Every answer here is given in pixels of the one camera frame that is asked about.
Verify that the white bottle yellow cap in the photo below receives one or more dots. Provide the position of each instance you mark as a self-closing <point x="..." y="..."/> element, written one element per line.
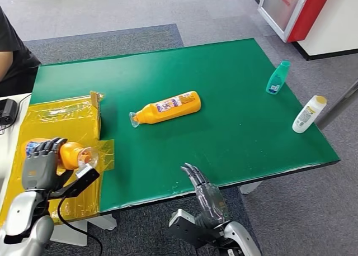
<point x="307" y="115"/>

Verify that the black device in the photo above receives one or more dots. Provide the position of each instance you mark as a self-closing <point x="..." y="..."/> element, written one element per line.
<point x="7" y="111"/>

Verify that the cardboard box in yellow tape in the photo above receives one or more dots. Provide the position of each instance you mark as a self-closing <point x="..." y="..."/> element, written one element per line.
<point x="69" y="128"/>

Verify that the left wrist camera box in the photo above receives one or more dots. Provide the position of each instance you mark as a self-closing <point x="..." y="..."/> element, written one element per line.
<point x="84" y="178"/>

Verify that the white desk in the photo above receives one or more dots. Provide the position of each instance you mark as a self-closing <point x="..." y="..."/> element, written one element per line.
<point x="7" y="147"/>

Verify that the green table mat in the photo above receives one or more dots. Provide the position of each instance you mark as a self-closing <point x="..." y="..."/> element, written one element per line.
<point x="223" y="80"/>

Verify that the red and white display stand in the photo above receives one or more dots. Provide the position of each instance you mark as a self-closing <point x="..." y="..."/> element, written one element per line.
<point x="279" y="6"/>

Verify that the orange detergent bottle clear cap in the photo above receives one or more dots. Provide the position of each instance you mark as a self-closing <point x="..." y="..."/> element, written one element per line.
<point x="171" y="107"/>
<point x="69" y="155"/>

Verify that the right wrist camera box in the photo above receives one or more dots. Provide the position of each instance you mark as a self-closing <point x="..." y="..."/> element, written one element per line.
<point x="181" y="226"/>

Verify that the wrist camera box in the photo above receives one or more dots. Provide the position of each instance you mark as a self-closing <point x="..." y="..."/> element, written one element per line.
<point x="84" y="178"/>
<point x="181" y="226"/>

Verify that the teal plastic bottle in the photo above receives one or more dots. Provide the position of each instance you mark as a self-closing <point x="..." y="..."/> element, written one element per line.
<point x="276" y="79"/>

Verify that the white table foot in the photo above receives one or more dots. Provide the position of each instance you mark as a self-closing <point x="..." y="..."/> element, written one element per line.
<point x="250" y="187"/>
<point x="105" y="222"/>

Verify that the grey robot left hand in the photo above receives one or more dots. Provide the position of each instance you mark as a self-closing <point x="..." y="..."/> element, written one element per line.
<point x="39" y="171"/>

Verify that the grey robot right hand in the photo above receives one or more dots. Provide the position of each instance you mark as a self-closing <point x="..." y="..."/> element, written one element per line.
<point x="209" y="206"/>

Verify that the grey metal pole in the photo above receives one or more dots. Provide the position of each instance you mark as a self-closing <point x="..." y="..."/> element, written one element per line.
<point x="338" y="105"/>

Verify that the person's forearm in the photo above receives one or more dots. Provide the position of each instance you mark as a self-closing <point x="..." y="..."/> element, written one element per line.
<point x="5" y="65"/>

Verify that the person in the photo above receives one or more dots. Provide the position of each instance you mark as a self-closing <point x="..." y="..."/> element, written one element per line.
<point x="20" y="63"/>

